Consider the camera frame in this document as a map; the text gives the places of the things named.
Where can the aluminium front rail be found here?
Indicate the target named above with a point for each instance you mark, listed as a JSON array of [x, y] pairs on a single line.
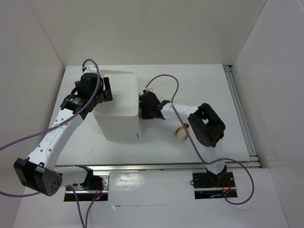
[[147, 167]]

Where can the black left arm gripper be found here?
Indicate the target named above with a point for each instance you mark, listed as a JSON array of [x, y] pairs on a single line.
[[106, 95]]

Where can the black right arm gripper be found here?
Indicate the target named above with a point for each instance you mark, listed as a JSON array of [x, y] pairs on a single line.
[[144, 115]]

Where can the white bottom drawer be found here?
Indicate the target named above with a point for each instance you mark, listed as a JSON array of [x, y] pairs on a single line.
[[140, 111]]

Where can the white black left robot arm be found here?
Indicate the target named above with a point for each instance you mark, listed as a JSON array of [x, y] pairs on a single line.
[[38, 171]]

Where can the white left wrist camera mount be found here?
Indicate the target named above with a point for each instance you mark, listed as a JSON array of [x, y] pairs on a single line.
[[89, 69]]

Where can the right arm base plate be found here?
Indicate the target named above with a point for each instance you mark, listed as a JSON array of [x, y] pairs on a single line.
[[205, 189]]

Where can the white drawer cabinet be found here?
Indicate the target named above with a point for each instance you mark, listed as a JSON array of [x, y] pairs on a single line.
[[119, 119]]

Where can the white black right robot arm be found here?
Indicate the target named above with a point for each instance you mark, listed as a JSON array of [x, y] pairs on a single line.
[[203, 126]]

